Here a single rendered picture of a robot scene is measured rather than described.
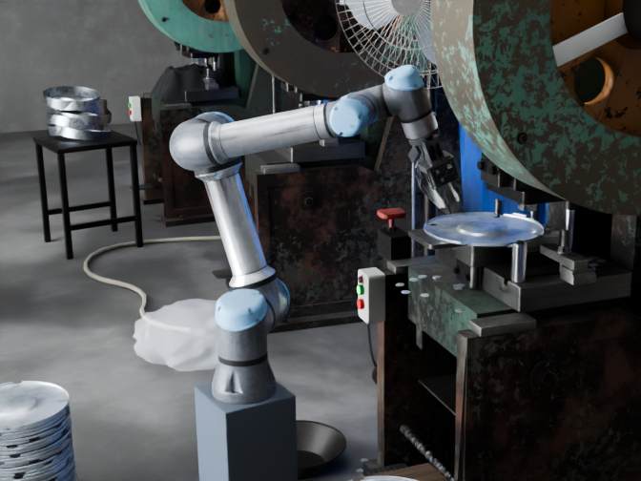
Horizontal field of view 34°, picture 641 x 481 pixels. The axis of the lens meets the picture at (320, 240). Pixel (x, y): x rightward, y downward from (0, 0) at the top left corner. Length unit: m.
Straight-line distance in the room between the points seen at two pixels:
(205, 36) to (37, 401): 2.89
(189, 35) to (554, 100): 3.51
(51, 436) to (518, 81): 1.51
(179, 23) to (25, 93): 3.69
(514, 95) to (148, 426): 1.84
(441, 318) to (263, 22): 1.47
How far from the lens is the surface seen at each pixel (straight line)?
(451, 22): 2.01
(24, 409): 2.83
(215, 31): 5.39
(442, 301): 2.56
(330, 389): 3.56
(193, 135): 2.31
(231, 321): 2.36
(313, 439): 3.17
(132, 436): 3.33
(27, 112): 8.89
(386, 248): 2.80
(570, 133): 2.06
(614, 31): 2.11
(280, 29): 3.67
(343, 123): 2.17
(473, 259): 2.52
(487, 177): 2.55
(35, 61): 8.85
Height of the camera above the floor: 1.47
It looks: 16 degrees down
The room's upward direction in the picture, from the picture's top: 1 degrees counter-clockwise
